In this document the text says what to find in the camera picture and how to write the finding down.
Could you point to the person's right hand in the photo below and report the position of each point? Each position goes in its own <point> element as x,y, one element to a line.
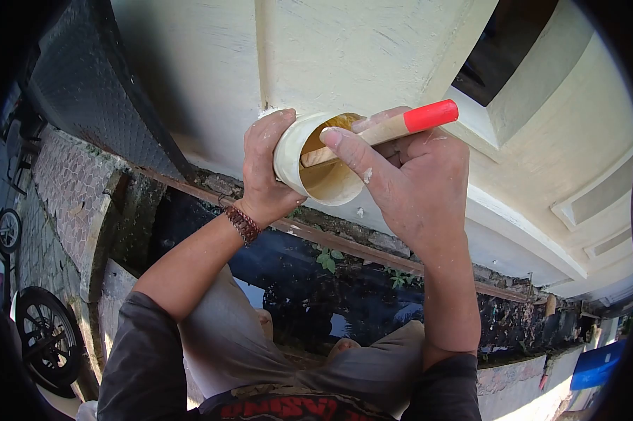
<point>427,184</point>

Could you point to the person's left hand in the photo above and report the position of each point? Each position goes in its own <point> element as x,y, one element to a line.
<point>258,173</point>

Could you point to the person's right index finger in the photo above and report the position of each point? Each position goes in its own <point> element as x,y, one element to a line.
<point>382,116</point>

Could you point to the person's left index finger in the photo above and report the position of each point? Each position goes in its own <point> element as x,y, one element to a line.
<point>274,120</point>

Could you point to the person's left thumb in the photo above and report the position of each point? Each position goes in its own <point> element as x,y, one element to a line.
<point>294,200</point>

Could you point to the person's right fingers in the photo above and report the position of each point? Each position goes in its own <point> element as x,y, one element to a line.
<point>395,152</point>

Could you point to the person's right thumb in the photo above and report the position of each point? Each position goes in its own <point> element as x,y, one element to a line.
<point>353,158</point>

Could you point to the cream plastic paint cup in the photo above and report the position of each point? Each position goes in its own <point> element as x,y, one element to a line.
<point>337,184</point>

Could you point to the small green plant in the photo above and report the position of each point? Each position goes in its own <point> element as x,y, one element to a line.
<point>400,278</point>
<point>327,259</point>

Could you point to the rusty steel bar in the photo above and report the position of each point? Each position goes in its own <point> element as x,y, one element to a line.
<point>348,246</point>

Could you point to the person's legs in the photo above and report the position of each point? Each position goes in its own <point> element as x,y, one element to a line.
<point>227,337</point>

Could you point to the black checker plate ramp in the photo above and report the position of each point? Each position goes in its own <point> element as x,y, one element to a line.
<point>95,89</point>

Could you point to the person's body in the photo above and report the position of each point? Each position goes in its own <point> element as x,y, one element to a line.
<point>142,368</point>

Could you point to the motorcycle with white fender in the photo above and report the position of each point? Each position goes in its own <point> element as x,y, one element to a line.
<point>47,337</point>

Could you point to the black spoked wheel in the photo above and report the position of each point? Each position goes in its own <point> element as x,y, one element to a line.
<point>6,230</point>

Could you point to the blue tarp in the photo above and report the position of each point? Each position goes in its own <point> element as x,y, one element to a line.
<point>598,366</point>

